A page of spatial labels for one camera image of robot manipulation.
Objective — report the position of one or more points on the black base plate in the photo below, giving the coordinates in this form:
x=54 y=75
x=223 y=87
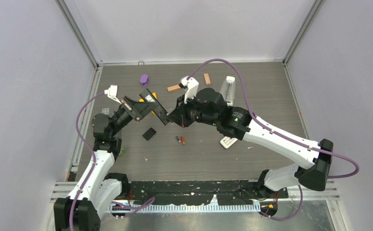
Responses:
x=199 y=192

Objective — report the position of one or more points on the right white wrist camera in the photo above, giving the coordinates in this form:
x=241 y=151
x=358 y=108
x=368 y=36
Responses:
x=190 y=86

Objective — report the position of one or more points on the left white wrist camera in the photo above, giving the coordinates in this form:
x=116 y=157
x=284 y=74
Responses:
x=111 y=93

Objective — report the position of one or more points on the upright orange wooden block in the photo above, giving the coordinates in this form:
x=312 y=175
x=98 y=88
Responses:
x=207 y=79

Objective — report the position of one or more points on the white printed card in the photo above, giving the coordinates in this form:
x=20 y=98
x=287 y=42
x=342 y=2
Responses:
x=227 y=142

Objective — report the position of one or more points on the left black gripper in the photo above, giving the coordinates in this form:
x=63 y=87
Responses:
x=138 y=109

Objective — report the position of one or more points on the purple plastic cap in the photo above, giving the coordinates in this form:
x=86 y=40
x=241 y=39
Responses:
x=144 y=80

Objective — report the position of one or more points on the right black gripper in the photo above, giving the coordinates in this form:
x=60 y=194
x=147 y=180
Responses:
x=179 y=114

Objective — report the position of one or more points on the yellow triangular toy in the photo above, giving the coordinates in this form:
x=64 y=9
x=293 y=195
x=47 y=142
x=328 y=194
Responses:
x=155 y=96

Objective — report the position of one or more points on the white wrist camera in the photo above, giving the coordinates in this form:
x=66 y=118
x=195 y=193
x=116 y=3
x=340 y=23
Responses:
x=190 y=86
x=111 y=93

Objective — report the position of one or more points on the small clear grey tile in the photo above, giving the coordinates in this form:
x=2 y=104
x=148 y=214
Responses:
x=105 y=111

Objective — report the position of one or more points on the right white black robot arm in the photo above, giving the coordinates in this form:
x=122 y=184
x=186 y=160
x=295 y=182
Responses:
x=310 y=166

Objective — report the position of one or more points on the black remote control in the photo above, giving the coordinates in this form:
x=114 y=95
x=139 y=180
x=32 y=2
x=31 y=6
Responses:
x=157 y=108

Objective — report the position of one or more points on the green toy piece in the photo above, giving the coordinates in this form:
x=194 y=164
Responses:
x=122 y=150

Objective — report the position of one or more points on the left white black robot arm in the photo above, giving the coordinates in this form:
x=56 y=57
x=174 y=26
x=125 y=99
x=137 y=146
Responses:
x=85 y=205

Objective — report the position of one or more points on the black remote battery cover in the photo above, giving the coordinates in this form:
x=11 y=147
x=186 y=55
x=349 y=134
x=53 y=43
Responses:
x=149 y=134

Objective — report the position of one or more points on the white metronome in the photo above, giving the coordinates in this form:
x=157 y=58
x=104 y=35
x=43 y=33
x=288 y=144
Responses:
x=228 y=90

